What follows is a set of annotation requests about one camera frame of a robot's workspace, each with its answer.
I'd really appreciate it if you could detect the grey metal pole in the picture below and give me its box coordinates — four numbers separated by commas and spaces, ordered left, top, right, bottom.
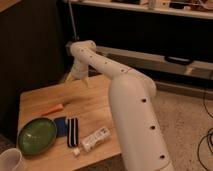
68, 0, 79, 41

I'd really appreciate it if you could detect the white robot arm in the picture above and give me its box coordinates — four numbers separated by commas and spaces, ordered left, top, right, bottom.
68, 40, 175, 171

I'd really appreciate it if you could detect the black handle on rail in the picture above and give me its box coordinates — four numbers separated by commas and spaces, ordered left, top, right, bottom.
164, 56, 194, 66

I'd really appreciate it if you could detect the white cup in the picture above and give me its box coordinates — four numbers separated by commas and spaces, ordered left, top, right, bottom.
0, 148, 27, 171

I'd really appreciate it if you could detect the wooden table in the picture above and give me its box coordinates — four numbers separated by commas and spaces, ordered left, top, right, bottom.
18, 75, 120, 171

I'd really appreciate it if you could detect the white upper shelf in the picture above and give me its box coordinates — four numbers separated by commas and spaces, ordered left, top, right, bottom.
63, 0, 213, 20

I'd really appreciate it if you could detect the long white bench rail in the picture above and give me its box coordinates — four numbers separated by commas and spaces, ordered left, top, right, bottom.
67, 40, 213, 80

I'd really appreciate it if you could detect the black cable on floor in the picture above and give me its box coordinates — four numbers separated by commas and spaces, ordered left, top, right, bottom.
196, 89, 213, 171

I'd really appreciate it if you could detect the blue sponge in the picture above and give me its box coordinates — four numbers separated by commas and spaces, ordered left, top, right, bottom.
54, 117, 67, 137

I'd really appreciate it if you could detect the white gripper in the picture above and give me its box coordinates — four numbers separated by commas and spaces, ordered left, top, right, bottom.
65, 59, 89, 88

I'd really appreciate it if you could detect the orange carrot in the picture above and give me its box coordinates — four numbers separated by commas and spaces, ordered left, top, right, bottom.
41, 102, 69, 116

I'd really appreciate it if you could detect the green bowl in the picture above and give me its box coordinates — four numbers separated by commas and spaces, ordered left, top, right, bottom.
17, 118, 57, 156

